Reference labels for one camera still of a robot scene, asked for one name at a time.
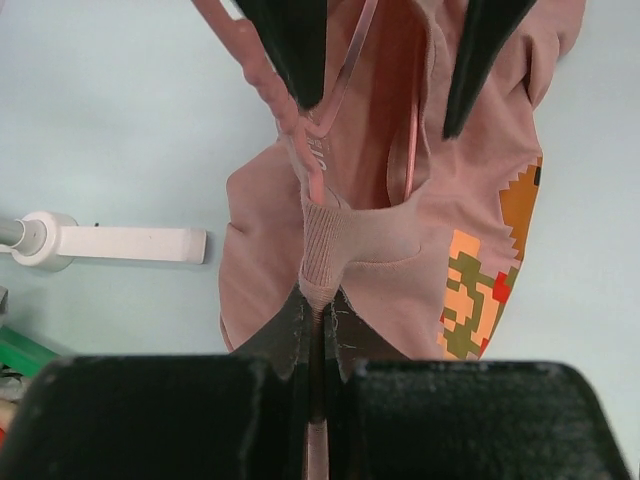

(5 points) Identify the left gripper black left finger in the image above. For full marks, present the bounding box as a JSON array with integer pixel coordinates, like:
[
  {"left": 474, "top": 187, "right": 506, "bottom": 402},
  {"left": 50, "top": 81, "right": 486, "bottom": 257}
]
[{"left": 1, "top": 292, "right": 311, "bottom": 479}]

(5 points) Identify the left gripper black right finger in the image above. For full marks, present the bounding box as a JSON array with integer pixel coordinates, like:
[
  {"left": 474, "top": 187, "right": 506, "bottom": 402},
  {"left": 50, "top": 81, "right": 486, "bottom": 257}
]
[{"left": 324, "top": 293, "right": 629, "bottom": 479}]

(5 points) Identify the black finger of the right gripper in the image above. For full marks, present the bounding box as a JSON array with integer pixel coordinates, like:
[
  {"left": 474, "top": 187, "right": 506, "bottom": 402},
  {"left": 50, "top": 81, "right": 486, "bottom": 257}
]
[
  {"left": 442, "top": 0, "right": 536, "bottom": 140},
  {"left": 235, "top": 0, "right": 328, "bottom": 109}
]

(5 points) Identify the pink hanger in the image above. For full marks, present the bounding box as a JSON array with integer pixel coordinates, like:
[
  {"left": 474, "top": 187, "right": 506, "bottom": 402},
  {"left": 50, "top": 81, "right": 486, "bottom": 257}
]
[{"left": 192, "top": 0, "right": 424, "bottom": 206}]

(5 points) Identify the pink t shirt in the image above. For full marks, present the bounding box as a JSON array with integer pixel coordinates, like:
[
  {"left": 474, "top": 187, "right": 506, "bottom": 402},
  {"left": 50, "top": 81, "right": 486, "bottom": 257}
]
[{"left": 219, "top": 1, "right": 585, "bottom": 360}]

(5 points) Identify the green plastic bin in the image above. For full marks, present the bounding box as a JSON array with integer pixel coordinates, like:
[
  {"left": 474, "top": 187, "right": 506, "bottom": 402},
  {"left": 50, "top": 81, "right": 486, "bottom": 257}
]
[{"left": 0, "top": 326, "right": 58, "bottom": 377}]

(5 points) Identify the white clothes rack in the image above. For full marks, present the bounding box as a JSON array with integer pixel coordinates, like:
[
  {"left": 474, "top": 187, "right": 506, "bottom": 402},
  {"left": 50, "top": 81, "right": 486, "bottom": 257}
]
[{"left": 1, "top": 211, "right": 207, "bottom": 272}]

